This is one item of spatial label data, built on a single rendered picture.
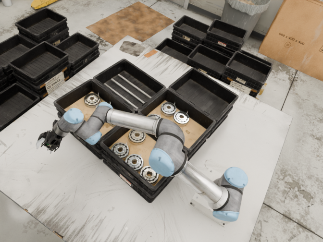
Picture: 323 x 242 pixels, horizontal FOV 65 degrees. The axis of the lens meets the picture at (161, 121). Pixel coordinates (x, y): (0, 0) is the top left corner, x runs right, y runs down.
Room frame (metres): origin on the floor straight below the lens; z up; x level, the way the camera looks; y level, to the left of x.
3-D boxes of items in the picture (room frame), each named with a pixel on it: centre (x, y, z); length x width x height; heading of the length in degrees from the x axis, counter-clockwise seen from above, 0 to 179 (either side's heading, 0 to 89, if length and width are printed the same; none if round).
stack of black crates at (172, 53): (2.35, 0.01, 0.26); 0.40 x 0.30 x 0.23; 68
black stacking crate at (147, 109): (0.97, -0.09, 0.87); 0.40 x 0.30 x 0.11; 60
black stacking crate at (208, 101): (1.23, -0.24, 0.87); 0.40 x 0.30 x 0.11; 60
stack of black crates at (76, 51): (1.93, 0.99, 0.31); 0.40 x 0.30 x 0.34; 158
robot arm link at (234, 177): (0.60, -0.42, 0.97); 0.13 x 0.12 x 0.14; 168
